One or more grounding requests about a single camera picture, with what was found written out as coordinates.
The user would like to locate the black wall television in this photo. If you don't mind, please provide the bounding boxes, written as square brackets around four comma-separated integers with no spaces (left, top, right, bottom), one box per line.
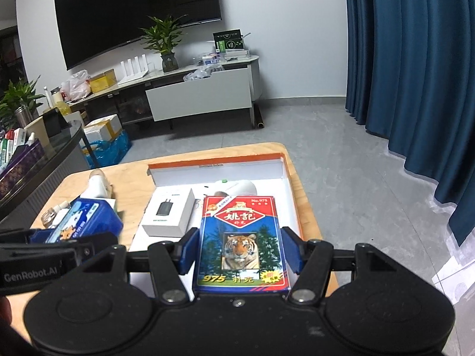
[54,0,222,70]

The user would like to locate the white router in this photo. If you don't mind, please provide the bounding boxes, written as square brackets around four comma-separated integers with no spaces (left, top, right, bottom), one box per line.
[119,56,156,82]

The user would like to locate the steel tumbler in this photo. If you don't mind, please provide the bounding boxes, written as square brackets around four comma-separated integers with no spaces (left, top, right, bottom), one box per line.
[14,104,36,128]

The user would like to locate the blue plastic bag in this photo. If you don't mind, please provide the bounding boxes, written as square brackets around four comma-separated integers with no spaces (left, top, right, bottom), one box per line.
[80,131,132,169]

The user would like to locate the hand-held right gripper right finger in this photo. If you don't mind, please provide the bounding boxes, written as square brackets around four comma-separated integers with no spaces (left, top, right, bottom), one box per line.
[281,226,392,303]

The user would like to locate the tiger print playing card box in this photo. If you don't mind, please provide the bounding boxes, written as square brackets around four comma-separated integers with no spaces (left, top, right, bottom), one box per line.
[193,195,292,293]

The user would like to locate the clear plastic bag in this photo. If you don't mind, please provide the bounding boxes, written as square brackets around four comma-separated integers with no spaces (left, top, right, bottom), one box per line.
[183,66,225,82]

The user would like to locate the white tan cardboard box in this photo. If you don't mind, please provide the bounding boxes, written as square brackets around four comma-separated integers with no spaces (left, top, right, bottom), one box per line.
[83,114,123,143]

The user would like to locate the orange white cardboard box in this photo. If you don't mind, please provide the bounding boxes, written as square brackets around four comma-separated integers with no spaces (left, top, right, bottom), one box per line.
[126,152,305,297]

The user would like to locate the white charger box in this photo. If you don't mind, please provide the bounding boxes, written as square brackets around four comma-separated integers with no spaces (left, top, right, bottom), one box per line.
[141,188,196,237]

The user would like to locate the potted plant in glass vase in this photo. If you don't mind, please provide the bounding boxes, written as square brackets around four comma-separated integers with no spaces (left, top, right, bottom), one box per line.
[138,15,186,73]

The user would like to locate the white tube with beige cap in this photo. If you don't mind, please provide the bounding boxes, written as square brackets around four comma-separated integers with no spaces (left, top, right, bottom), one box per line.
[82,169,114,199]

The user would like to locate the dark shelving unit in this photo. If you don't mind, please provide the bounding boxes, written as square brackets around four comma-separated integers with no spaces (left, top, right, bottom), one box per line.
[0,26,26,82]

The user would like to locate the clear box of small packets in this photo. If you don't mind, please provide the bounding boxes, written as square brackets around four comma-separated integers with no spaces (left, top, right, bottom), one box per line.
[193,50,227,65]

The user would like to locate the green black box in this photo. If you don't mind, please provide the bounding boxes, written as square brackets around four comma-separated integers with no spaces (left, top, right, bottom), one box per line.
[213,30,247,54]

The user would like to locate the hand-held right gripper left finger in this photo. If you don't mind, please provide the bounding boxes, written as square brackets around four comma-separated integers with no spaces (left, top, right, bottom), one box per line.
[80,227,200,303]

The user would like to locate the yellow box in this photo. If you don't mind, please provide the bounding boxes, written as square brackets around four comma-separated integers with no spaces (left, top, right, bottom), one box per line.
[89,69,117,93]

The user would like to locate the beige carton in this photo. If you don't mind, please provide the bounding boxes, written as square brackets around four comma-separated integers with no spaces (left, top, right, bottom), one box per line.
[24,117,50,149]

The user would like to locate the grey television cabinet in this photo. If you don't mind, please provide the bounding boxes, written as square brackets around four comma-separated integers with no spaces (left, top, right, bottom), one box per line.
[70,54,260,127]

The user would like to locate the pale yellow container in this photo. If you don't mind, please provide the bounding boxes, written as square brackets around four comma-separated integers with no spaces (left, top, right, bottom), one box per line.
[54,93,71,115]

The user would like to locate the row of medicine boxes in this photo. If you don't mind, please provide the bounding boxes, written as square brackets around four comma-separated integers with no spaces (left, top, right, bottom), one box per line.
[0,128,28,167]

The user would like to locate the white red plastic bag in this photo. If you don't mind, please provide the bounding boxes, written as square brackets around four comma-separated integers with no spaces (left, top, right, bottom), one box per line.
[61,70,91,101]

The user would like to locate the leafy green plant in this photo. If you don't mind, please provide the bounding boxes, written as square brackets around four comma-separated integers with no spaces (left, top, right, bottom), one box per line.
[0,76,47,130]

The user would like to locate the dark glass coffee table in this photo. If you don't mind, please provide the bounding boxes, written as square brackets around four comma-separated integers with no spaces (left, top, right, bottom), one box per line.
[0,119,99,223]

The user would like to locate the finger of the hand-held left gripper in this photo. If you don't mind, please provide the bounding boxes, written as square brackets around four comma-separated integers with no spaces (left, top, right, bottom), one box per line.
[0,228,57,246]
[45,231,118,266]

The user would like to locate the blue curtain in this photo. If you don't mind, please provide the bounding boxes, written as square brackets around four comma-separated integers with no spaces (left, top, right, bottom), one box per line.
[343,0,475,247]

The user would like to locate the white cabinet drawer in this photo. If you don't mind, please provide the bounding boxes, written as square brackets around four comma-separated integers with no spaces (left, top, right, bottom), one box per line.
[145,65,255,122]

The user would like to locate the purple patterned box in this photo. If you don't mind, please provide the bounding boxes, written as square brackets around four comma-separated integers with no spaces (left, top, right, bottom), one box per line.
[0,139,45,199]

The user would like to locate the white device with green button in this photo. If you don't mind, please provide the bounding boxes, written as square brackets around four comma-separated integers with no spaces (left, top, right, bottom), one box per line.
[214,179,257,197]

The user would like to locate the blue tissue pack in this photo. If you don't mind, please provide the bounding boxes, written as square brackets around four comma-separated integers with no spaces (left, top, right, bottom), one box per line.
[31,197,124,243]

